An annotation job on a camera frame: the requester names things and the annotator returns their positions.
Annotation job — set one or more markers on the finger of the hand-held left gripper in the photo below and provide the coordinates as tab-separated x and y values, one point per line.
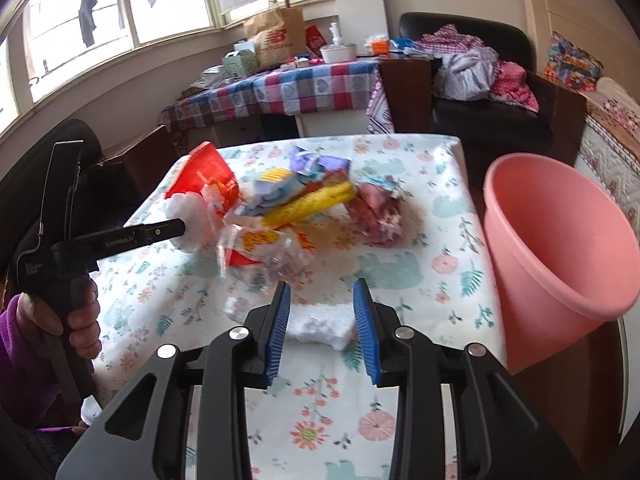
145	236

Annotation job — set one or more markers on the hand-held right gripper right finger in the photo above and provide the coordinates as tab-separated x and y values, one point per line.
365	330

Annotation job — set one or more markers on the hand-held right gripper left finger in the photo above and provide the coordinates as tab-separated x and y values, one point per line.
280	330

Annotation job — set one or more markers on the white foam block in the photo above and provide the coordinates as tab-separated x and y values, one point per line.
315	327

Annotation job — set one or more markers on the red white paper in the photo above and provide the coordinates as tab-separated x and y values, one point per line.
375	215

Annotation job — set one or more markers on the pink plastic bin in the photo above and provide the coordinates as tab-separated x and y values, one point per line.
540	260

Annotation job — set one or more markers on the person's left forearm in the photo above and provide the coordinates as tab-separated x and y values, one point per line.
25	375

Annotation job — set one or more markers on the person's left hand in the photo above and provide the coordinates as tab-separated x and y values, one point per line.
85	330

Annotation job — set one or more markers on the floral tablecloth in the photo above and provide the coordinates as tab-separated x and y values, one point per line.
400	270

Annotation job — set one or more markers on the clear printed plastic wrapper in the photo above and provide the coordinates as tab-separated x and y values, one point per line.
255	250

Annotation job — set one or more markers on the red snack packet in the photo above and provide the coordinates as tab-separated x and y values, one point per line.
200	172

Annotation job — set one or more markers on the orange white wrapper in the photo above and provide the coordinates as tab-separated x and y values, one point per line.
222	194

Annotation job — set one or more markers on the yellow foam net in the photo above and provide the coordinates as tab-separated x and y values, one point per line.
310	205

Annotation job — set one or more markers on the clear plastic bag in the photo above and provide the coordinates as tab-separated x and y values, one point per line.
209	76

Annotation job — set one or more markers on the green cardboard box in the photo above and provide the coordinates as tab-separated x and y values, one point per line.
240	62

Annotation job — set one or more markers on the checkered tablecloth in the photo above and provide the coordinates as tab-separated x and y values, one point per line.
300	85

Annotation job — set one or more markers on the purple patterned cloth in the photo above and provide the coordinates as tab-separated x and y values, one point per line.
380	105

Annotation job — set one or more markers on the window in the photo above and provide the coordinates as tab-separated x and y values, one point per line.
165	10

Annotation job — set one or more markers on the dark hanging garment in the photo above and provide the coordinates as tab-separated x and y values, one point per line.
87	10

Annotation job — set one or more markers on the brown paper bag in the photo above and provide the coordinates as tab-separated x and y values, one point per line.
275	35

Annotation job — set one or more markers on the small red packet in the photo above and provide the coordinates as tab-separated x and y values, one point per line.
313	41

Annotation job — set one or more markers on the white bowl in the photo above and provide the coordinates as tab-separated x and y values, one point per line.
338	54

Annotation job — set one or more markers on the grey white garment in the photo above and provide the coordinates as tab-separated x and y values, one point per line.
465	75

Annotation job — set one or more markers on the clear spray bottle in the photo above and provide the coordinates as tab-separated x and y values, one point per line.
335	35

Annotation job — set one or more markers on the pink dotted garment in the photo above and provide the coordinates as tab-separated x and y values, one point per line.
515	85

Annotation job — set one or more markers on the blue plastic packet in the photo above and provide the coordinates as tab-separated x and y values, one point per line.
402	45

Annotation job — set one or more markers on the red checkered garment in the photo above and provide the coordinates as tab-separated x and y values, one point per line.
450	40

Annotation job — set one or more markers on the bed with floral cover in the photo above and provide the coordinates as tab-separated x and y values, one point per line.
615	130

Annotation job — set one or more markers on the colourful patterned pillow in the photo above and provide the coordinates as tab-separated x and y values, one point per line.
572	62

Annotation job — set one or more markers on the cream headboard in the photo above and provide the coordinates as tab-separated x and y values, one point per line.
575	10

